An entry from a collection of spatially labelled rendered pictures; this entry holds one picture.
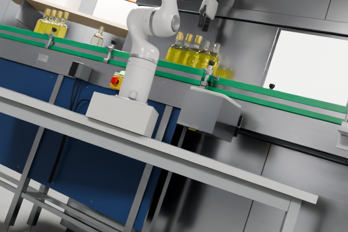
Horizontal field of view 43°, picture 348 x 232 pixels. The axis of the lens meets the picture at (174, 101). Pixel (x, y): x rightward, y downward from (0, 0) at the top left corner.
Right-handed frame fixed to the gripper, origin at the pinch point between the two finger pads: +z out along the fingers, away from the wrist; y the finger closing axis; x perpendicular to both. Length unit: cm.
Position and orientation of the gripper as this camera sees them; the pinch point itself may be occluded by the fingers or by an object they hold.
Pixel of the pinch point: (203, 26)
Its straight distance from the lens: 231.9
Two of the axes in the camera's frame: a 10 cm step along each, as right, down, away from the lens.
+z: -3.2, 9.4, -1.0
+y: -4.6, -2.5, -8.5
